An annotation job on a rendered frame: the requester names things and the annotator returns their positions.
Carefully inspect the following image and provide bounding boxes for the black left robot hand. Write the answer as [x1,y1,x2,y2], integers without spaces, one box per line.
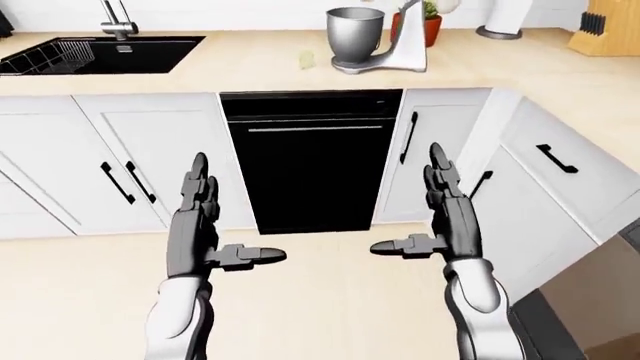
[166,151,288,279]

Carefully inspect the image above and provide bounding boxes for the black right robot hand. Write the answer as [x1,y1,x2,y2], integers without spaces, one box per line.
[369,141,486,272]

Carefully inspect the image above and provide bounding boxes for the white stand mixer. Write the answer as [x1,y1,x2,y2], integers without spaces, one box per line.
[330,0,429,75]

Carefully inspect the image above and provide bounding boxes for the grey metal mixer bowl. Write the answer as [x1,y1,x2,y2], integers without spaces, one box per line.
[325,6,385,66]

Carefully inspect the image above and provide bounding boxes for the white corner cabinet door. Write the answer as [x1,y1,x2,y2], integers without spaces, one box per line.
[452,141,601,301]

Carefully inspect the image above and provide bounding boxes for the narrow white cabinet door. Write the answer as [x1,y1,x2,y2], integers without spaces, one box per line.
[374,88,493,223]

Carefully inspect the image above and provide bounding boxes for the white drawer front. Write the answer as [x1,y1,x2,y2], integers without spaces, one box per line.
[499,95,640,245]

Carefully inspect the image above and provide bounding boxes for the stainless steel appliance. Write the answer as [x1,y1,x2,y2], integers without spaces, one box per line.
[507,216,640,360]

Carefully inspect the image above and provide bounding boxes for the black dishwasher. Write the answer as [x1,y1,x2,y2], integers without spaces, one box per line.
[218,88,405,237]

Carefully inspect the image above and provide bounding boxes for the red plant pot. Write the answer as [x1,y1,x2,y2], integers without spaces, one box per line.
[390,10,444,49]

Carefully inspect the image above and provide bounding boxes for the black kitchen sink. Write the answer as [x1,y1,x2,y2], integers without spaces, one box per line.
[0,35,207,77]

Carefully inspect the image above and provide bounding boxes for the white paper towel holder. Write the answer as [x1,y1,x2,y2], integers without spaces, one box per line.
[475,0,527,41]

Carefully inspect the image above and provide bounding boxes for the black dish rack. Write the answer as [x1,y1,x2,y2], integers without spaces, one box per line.
[0,39,96,75]

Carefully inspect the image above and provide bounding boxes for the chrome sink faucet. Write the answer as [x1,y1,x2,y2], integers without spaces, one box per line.
[99,0,140,42]

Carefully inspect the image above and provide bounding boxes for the wooden knife block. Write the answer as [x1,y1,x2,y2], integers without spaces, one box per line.
[567,0,640,58]

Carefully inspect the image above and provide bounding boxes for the black cabinet handle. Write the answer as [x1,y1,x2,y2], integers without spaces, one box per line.
[468,170,494,199]
[100,161,137,206]
[398,111,419,165]
[124,160,158,205]

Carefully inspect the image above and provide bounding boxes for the black drawer handle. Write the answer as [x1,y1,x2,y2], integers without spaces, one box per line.
[535,144,580,174]

